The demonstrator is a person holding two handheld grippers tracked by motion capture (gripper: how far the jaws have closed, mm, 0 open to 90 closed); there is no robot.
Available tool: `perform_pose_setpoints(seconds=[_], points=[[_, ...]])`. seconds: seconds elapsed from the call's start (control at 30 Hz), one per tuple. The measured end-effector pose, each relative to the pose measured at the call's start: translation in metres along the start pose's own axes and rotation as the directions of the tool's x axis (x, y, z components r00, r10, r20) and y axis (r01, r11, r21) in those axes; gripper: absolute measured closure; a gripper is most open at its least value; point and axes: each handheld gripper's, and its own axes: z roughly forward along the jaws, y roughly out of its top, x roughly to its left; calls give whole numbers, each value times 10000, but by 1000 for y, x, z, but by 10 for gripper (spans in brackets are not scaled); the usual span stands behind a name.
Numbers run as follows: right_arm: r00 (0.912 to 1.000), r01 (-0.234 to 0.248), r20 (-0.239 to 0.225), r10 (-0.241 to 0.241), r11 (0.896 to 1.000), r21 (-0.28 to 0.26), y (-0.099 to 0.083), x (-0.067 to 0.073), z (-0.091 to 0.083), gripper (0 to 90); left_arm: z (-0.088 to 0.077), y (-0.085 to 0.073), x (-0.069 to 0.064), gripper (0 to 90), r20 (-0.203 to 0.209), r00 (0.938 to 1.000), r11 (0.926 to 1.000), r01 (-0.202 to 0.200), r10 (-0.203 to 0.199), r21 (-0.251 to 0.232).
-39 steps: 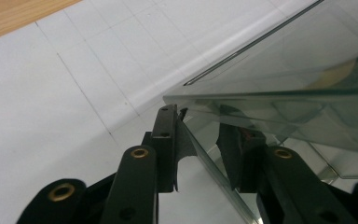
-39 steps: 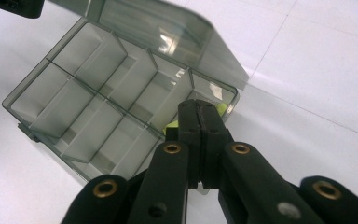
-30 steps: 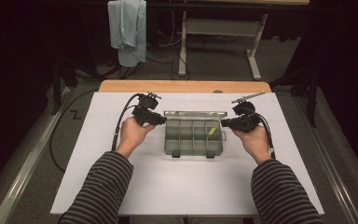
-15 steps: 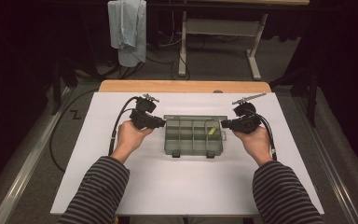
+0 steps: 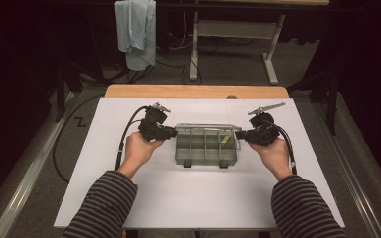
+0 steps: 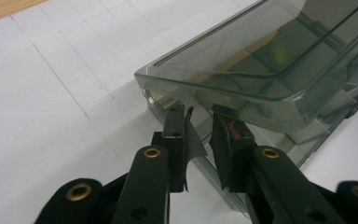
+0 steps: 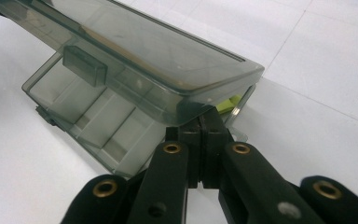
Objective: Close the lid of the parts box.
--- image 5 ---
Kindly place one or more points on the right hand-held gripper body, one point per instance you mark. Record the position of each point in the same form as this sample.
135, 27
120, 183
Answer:
264, 132

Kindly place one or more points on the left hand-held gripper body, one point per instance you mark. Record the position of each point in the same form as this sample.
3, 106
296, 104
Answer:
153, 127

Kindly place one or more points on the yellow-green plastic clip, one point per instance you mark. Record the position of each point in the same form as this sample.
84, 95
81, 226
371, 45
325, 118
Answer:
226, 139

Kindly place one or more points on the grey transparent compartment storage box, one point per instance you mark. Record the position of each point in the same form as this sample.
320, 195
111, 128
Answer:
198, 148

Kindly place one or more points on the person's right hand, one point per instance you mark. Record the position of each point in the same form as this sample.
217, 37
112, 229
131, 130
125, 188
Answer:
276, 157

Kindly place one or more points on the person's left hand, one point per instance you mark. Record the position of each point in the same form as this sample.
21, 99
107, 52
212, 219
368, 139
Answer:
137, 152

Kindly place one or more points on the white table cover sheet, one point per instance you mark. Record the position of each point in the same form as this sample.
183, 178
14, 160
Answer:
195, 198

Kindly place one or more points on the black metal stand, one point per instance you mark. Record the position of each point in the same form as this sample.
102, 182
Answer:
60, 92
332, 99

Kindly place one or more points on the light blue cloth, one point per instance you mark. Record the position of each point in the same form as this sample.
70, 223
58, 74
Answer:
135, 33

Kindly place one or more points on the aluminium floor rail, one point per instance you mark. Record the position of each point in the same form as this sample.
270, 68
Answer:
29, 172
350, 165

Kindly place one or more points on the white metal table frame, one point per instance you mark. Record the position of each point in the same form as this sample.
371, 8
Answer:
238, 29

